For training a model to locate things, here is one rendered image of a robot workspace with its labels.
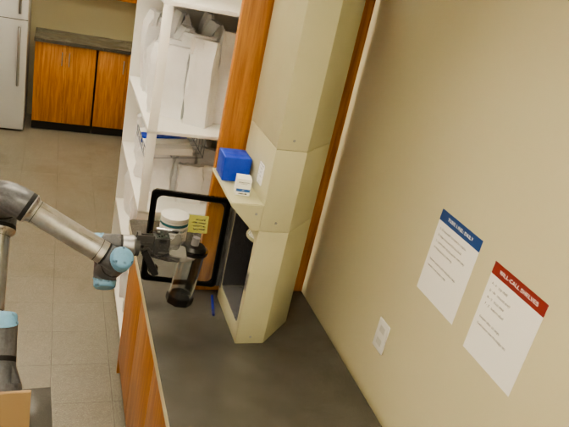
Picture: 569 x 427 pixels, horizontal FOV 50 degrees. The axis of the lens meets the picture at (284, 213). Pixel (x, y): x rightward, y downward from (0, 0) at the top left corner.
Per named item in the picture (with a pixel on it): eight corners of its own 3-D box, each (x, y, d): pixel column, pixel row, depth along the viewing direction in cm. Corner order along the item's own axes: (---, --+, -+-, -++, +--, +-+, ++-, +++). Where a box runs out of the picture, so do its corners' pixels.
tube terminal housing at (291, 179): (273, 296, 266) (312, 126, 236) (296, 342, 238) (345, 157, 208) (217, 296, 257) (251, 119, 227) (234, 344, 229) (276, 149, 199)
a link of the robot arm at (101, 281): (100, 281, 199) (101, 249, 203) (89, 290, 207) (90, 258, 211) (123, 284, 203) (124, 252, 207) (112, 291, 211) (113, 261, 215)
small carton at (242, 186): (247, 191, 216) (251, 174, 214) (249, 196, 211) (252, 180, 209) (233, 189, 215) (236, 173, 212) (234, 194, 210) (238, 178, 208)
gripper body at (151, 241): (173, 240, 215) (137, 237, 210) (168, 261, 218) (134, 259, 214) (169, 230, 221) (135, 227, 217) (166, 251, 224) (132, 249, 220)
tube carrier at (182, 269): (190, 291, 237) (205, 242, 230) (196, 307, 228) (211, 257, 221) (162, 288, 233) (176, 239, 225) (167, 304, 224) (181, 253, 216)
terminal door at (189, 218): (215, 287, 253) (232, 199, 237) (140, 280, 246) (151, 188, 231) (215, 286, 254) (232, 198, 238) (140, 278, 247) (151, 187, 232)
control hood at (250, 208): (236, 193, 238) (241, 169, 234) (258, 231, 211) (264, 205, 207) (207, 191, 234) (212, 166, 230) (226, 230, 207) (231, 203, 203)
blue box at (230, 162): (241, 172, 232) (245, 149, 228) (247, 182, 223) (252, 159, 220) (215, 169, 228) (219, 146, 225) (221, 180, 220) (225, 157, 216)
